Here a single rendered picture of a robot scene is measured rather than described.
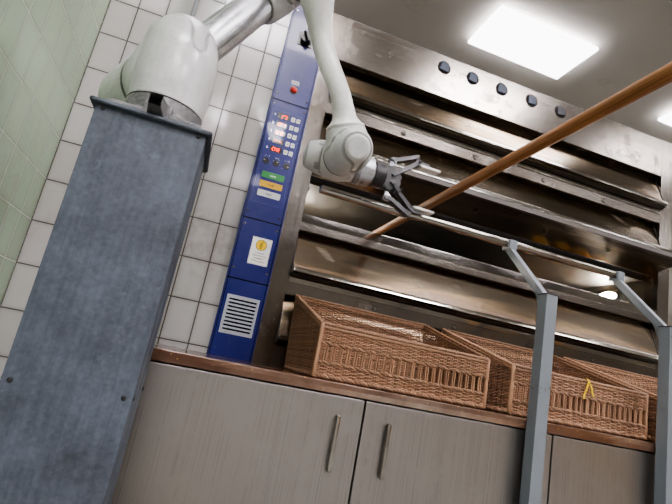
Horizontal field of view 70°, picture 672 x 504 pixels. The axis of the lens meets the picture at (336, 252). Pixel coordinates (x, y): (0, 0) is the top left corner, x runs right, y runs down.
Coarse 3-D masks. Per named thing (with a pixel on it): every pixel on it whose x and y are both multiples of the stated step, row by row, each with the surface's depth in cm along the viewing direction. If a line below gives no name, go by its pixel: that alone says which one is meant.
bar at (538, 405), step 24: (336, 192) 154; (504, 240) 170; (576, 264) 177; (624, 288) 177; (552, 312) 143; (648, 312) 165; (552, 336) 142; (552, 360) 140; (528, 408) 139; (528, 432) 137; (528, 456) 135; (528, 480) 132
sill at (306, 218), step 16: (320, 224) 191; (336, 224) 193; (384, 240) 198; (400, 240) 200; (432, 256) 203; (448, 256) 205; (496, 272) 210; (512, 272) 213; (560, 288) 219; (576, 288) 221; (608, 304) 225; (624, 304) 228
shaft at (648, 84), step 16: (640, 80) 83; (656, 80) 80; (624, 96) 86; (640, 96) 84; (592, 112) 93; (608, 112) 90; (560, 128) 101; (576, 128) 98; (528, 144) 110; (544, 144) 106; (512, 160) 116; (480, 176) 129; (448, 192) 144; (400, 224) 181
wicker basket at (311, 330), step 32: (320, 320) 134; (352, 320) 183; (384, 320) 187; (288, 352) 168; (320, 352) 174; (352, 352) 178; (384, 352) 137; (416, 352) 140; (448, 352) 143; (384, 384) 176; (416, 384) 138; (448, 384) 165; (480, 384) 144
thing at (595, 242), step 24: (408, 192) 200; (432, 192) 198; (456, 216) 213; (480, 216) 210; (504, 216) 208; (528, 216) 206; (552, 216) 206; (552, 240) 221; (576, 240) 218; (600, 240) 216; (624, 240) 215; (624, 264) 233; (648, 264) 230
